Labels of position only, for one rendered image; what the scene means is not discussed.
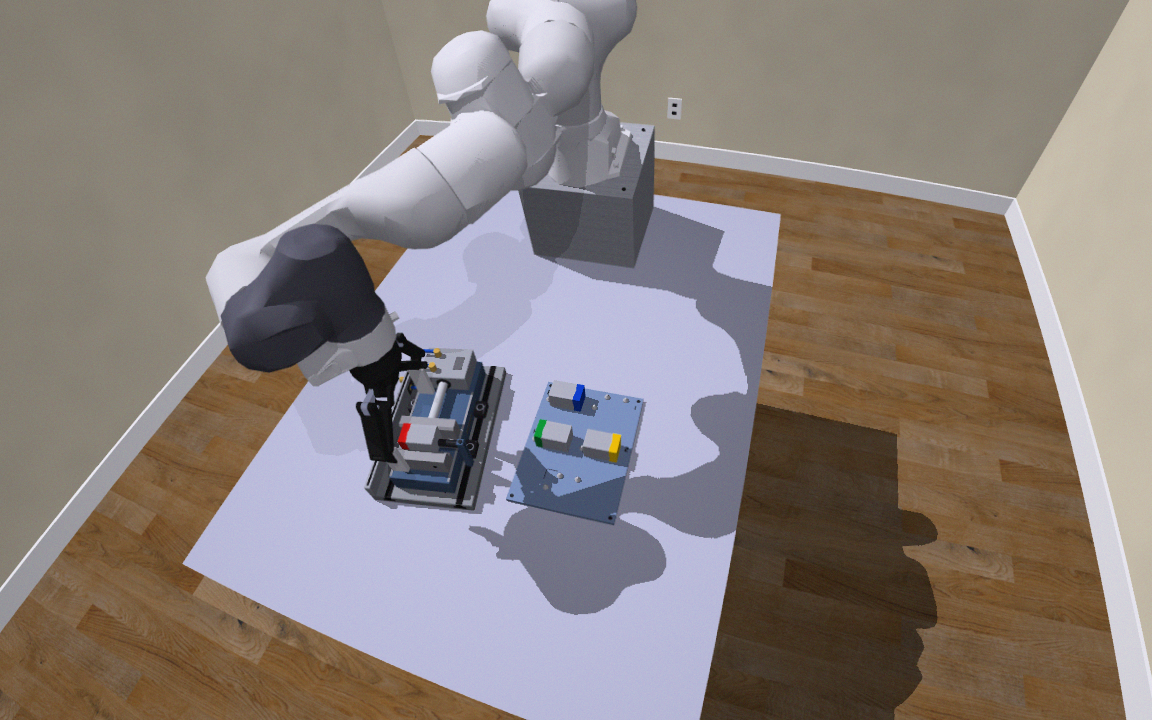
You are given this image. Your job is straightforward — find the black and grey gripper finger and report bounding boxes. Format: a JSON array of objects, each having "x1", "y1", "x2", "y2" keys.
[
  {"x1": 356, "y1": 378, "x2": 410, "y2": 472},
  {"x1": 396, "y1": 333, "x2": 435, "y2": 394}
]

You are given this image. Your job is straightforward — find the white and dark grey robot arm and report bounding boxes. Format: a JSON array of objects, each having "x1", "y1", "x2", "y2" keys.
[{"x1": 206, "y1": 0, "x2": 637, "y2": 386}]

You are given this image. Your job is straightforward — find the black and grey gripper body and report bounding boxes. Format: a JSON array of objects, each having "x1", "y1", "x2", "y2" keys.
[{"x1": 349, "y1": 340, "x2": 402, "y2": 397}]

